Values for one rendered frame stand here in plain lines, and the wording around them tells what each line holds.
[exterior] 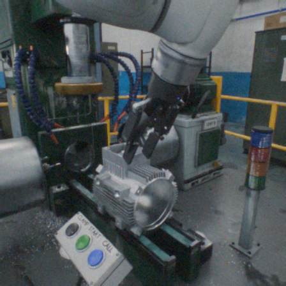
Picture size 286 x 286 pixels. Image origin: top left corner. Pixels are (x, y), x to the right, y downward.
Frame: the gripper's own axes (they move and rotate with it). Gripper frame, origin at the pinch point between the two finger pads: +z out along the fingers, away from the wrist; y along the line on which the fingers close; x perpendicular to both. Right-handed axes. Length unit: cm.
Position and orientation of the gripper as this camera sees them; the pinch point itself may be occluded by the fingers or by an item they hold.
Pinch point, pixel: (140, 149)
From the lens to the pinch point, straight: 59.2
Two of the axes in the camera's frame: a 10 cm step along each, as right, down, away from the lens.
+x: 5.5, 6.7, -5.0
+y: -7.8, 1.8, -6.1
